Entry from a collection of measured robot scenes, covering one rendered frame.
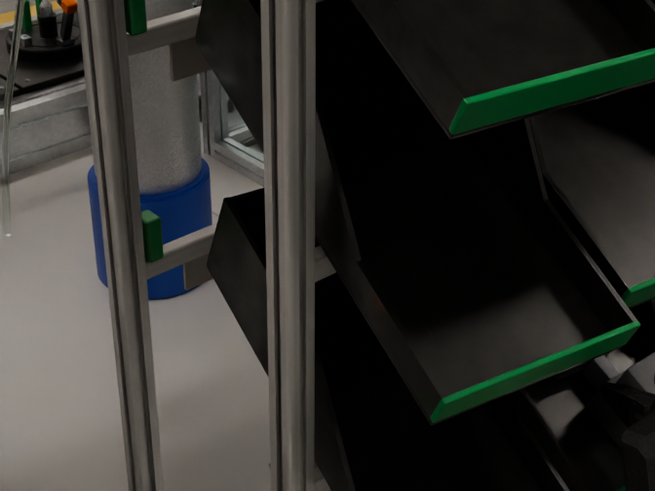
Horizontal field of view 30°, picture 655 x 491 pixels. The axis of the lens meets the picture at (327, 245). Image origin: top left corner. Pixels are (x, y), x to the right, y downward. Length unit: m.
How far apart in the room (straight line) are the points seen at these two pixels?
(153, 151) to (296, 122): 0.90
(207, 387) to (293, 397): 0.75
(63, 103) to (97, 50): 1.21
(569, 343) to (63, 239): 1.16
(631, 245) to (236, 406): 0.75
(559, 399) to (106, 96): 0.36
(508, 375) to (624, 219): 0.18
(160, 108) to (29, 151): 0.51
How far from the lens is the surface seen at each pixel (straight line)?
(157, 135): 1.49
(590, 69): 0.56
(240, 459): 1.34
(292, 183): 0.62
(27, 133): 1.93
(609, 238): 0.75
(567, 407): 0.85
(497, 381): 0.62
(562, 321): 0.68
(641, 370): 0.82
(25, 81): 1.98
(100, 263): 1.62
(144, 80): 1.46
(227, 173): 1.89
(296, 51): 0.59
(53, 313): 1.60
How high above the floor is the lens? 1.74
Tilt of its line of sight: 31 degrees down
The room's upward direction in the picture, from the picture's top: 1 degrees clockwise
